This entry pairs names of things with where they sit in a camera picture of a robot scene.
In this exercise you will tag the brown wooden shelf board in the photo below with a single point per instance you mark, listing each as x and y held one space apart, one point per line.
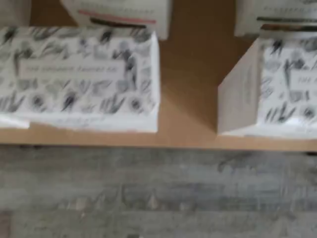
193 74

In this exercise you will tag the white box green strip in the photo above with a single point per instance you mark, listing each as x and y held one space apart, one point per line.
272 10
292 86

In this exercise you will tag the white box pink strip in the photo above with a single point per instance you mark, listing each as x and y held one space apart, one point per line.
123 10
74 74

